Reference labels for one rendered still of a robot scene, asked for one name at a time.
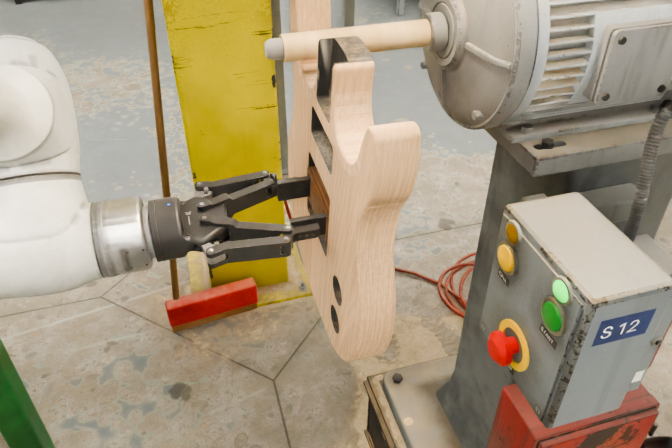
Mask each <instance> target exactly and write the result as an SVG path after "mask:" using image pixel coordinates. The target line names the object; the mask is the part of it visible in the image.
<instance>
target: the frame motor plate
mask: <svg viewBox="0 0 672 448"><path fill-rule="evenodd" d="M652 122H653V121H649V122H643V123H637V124H630V125H624V126H618V127H612V128H606V129H600V130H593V131H587V132H581V133H575V134H569V135H563V136H557V137H550V138H544V139H538V140H532V141H526V142H520V143H511V142H510V141H508V140H507V139H506V138H505V137H504V136H503V135H502V134H501V133H500V132H499V131H498V130H497V129H496V128H495V127H493V128H486V129H484V130H485V131H486V132H487V133H489V134H490V135H491V136H492V137H493V138H494V139H495V140H496V141H497V142H498V143H499V144H500V145H501V146H502V147H503V148H504V149H505V150H506V151H507V152H508V153H509V154H510V155H511V156H512V157H513V158H514V159H515V160H516V161H517V162H518V163H519V164H520V165H521V166H522V167H523V168H524V169H525V170H526V171H527V172H528V173H529V174H530V175H531V176H533V177H539V176H544V175H550V174H555V173H561V172H566V171H572V170H578V169H583V168H589V167H594V166H600V165H606V164H611V163H617V162H622V161H628V160H634V159H639V158H642V157H643V155H642V154H643V153H644V152H643V151H644V150H645V149H644V147H645V144H646V140H647V138H646V137H648V133H649V130H650V126H652V124H651V123H652ZM664 130H665V131H663V133H664V134H663V135H662V138H661V140H662V141H660V143H661V144H660V145H659V146H660V147H659V148H658V149H659V151H658V154H657V155H662V154H667V153H672V119H669V121H668V122H667V125H666V128H664Z"/></svg>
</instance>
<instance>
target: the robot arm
mask: <svg viewBox="0 0 672 448"><path fill-rule="evenodd" d="M260 179H261V182H259V180H260ZM194 186H195V196H194V197H192V198H190V199H188V200H186V201H180V200H179V198H178V197H175V196H173V197H166V198H160V199H153V200H148V201H147V206H144V202H143V200H142V198H141V197H139V196H134V197H127V198H120V199H114V200H107V201H103V200H102V201H97V202H93V203H88V199H87V196H86V194H85V191H84V187H83V183H82V178H81V171H80V144H79V134H78V127H77V121H76V115H75V110H74V105H73V100H72V96H71V91H70V87H69V84H68V81H67V79H66V76H65V74H64V72H63V70H62V68H61V66H60V64H59V63H58V61H57V60H56V58H55V57H54V55H53V54H52V53H51V52H50V50H49V49H47V48H46V47H45V46H43V45H41V44H39V43H38V42H36V41H34V40H32V39H30V38H26V37H22V36H13V35H6V36H5V35H3V36H0V298H26V297H36V296H43V295H50V294H56V293H61V292H65V291H69V290H73V289H76V288H79V287H82V286H83V285H85V284H87V283H90V282H92V281H95V280H98V279H101V278H106V277H115V276H116V275H122V274H128V273H133V272H139V271H144V270H149V269H151V268H152V266H153V258H155V257H156V260H157V262H161V261H167V260H172V259H178V258H183V257H186V256H187V254H188V252H190V251H198V252H203V253H204V254H205V256H206V258H207V264H208V267H209V268H211V269H214V268H217V267H220V266H222V265H225V264H228V263H234V262H244V261H253V260H262V259H271V258H281V257H288V256H290V255H291V250H292V248H293V246H294V245H293V243H294V242H296V241H301V240H307V239H311V238H312V239H313V238H317V237H319V236H320V235H324V234H325V232H326V215H325V213H321V214H315V215H308V216H302V217H296V218H290V225H287V224H272V223H257V222H242V221H237V220H236V219H235V218H232V217H233V215H234V214H235V213H238V212H240V211H242V210H245V209H247V208H250V207H252V206H254V205H257V204H259V203H262V202H264V201H266V200H269V199H271V198H274V197H276V196H277V199H278V201H285V200H291V199H297V198H303V197H309V196H310V176H304V177H292V178H286V179H280V180H277V175H276V174H275V173H270V174H269V171H267V170H263V171H259V172H254V173H249V174H245V175H240V176H235V177H231V178H226V179H221V180H217V181H198V182H196V183H195V184H194ZM266 190H267V191H266ZM229 233H230V235H229ZM280 234H283V235H282V236H280ZM280 247H281V248H280Z"/></svg>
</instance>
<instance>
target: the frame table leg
mask: <svg viewBox="0 0 672 448"><path fill-rule="evenodd" d="M0 433H1V434H2V436H3V438H4V440H5V441H6V443H7V445H8V446H9V448H55V446H54V444H53V442H52V440H51V437H50V435H49V433H48V431H47V429H46V427H45V425H44V423H43V422H42V420H41V418H40V416H39V414H38V412H37V410H36V408H35V406H34V404H33V402H32V400H31V398H30V396H29V394H28V392H27V390H26V388H25V386H24V384H23V382H22V380H21V378H20V376H19V374H18V372H17V370H16V368H15V366H14V364H13V362H12V360H11V358H10V356H9V354H8V352H7V350H6V348H5V346H4V344H3V342H2V340H1V338H0Z"/></svg>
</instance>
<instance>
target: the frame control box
mask: <svg viewBox="0 0 672 448"><path fill-rule="evenodd" d="M510 220H515V221H516V222H517V223H518V224H519V226H520V228H521V231H522V242H521V244H520V246H519V247H514V246H512V245H511V244H510V243H509V242H508V240H507V237H506V233H505V227H506V223H507V222H508V221H510ZM501 245H506V246H507V247H508V248H509V250H510V251H511V254H512V257H513V269H512V271H510V272H507V271H505V270H504V269H503V268H502V267H501V265H500V263H499V260H498V249H499V247H500V246H501ZM558 275H561V276H564V277H565V278H566V279H567V280H568V281H569V283H570V285H571V287H572V290H573V300H572V303H571V305H569V306H563V305H561V304H559V303H558V302H557V300H556V299H555V297H554V294H553V291H552V281H553V279H554V278H555V277H557V276H558ZM671 298H672V278H671V277H670V276H669V275H668V274H667V273H666V272H665V271H664V270H663V269H662V268H661V267H659V266H658V265H657V264H656V263H655V262H654V261H653V260H652V259H651V258H650V257H649V256H648V255H646V254H645V253H644V252H643V251H642V250H641V249H640V248H639V247H638V246H637V245H636V244H634V243H633V242H632V241H631V240H630V239H629V238H628V237H627V236H626V235H625V234H624V233H622V232H621V231H620V230H619V229H618V228H617V227H616V226H615V225H614V224H613V223H612V222H610V221H609V220H608V219H607V218H606V217H605V216H604V215H603V214H602V213H601V212H600V211H599V210H597V209H596V208H595V207H594V206H593V205H592V204H591V203H590V202H589V201H588V200H587V199H585V198H584V197H583V196H582V195H581V194H580V193H578V192H572V193H566V194H561V195H556V196H551V197H545V198H540V199H535V200H529V201H524V202H519V203H514V204H508V205H507V206H506V207H505V208H504V212H503V217H502V222H501V227H500V231H499V236H498V241H497V245H496V250H495V255H494V260H493V264H492V269H491V274H490V279H489V283H488V288H487V293H486V297H485V302H484V307H483V312H482V316H481V321H480V328H481V330H482V331H483V333H484V334H485V336H486V337H487V339H488V338H489V335H490V333H491V332H493V331H497V330H500V331H502V332H503V333H504V334H505V335H506V337H510V336H513V337H515V338H516V340H517V342H518V345H519V353H517V354H513V359H512V363H511V364H510V365H508V366H505V367H506V369H507V370H508V372H509V373H510V375H511V376H512V378H513V379H514V381H515V383H516V384H517V386H518V387H519V389H520V390H521V392H522V393H523V395H524V397H525V398H526V400H527V401H528V403H529V404H530V406H531V407H532V409H533V411H534V412H535V414H536V415H537V417H538V418H539V420H540V421H541V422H542V423H543V424H544V426H545V427H546V428H547V429H551V428H555V427H558V426H561V425H565V424H568V423H572V422H575V421H579V420H582V419H585V418H589V417H592V416H596V415H599V414H602V413H606V412H609V411H613V410H616V409H618V408H619V407H620V405H621V403H622V401H623V399H624V397H625V395H626V393H627V391H628V389H629V387H630V384H631V382H632V380H633V378H634V376H635V374H636V372H637V370H638V368H639V365H640V363H641V361H642V359H643V357H644V355H645V353H646V351H647V349H648V347H649V344H650V342H651V340H652V338H653V336H654V334H655V332H656V330H657V328H658V325H659V323H660V321H661V319H662V317H663V315H664V313H665V311H666V309H667V307H668V304H669V302H670V300H671ZM548 301H550V302H552V303H553V304H554V305H555V306H556V307H557V309H558V311H559V313H560V316H561V321H562V326H561V329H560V331H558V332H553V331H551V330H550V329H549V328H548V327H547V326H546V324H545V322H544V320H543V316H542V306H543V304H544V303H546V302H548Z"/></svg>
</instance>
